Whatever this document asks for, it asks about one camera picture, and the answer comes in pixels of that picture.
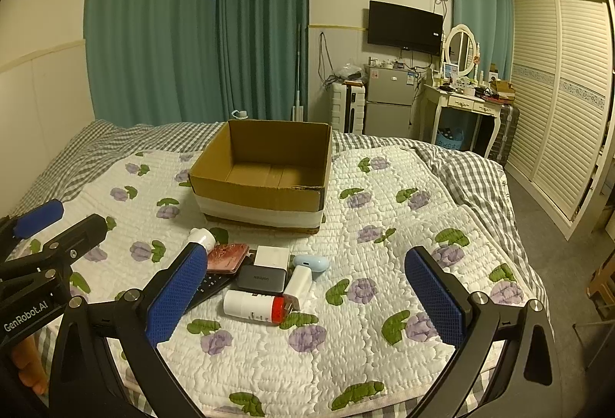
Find white dressing table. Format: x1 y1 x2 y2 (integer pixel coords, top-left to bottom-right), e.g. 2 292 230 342
419 85 502 158

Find white floral quilt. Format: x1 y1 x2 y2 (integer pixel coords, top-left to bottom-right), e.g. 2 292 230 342
25 146 539 417

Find large water jug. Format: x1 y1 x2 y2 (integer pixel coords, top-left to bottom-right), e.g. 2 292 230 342
230 110 249 120

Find person's left hand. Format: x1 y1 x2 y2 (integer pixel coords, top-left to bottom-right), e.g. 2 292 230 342
10 336 48 396

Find dark checked suitcase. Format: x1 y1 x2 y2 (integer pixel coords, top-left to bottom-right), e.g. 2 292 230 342
489 105 520 167

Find white louvered wardrobe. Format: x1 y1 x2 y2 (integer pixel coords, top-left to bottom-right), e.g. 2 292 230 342
505 0 614 238

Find green curtain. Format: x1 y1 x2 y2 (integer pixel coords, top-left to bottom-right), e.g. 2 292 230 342
83 0 309 127
452 0 514 80

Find black remote control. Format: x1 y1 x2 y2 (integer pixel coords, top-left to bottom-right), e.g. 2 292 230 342
186 274 234 313

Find pink rose tin case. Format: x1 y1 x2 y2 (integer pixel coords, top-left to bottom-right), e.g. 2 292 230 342
208 243 249 274

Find green curtain right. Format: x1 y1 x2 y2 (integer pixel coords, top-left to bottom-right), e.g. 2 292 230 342
452 0 514 80

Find brown cardboard box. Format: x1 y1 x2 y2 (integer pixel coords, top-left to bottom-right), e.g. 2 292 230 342
189 119 332 233

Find black wall television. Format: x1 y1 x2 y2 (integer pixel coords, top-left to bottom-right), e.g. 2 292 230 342
367 1 444 56

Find white plug adapter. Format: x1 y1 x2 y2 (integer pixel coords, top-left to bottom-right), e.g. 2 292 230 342
283 266 313 311

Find blue laundry basket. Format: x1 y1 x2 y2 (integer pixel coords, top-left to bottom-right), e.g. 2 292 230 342
436 128 465 151

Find white square charger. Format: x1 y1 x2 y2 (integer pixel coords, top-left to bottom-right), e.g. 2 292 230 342
253 245 290 270

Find white suitcase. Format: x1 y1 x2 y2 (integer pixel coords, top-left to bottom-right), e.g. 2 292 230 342
331 81 366 135

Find silver mini fridge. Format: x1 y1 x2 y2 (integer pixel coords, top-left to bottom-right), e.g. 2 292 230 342
364 67 417 138

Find light blue earbud case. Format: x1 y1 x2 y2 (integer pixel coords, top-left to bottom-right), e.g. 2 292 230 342
293 255 331 274

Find white bottle red cap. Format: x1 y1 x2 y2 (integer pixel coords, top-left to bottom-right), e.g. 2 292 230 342
222 290 289 324

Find green curtain left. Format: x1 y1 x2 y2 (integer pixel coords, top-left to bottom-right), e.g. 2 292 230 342
83 0 309 127

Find oval vanity mirror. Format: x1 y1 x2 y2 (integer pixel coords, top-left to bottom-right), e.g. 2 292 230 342
443 24 479 78

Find grey checked bed sheet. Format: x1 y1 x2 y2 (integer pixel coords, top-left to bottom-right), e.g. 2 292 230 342
10 120 548 304

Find white round bottle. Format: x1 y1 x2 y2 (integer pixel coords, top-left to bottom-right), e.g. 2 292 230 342
186 227 217 254

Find black power bank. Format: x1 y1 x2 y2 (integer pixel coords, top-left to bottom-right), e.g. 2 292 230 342
236 264 287 295

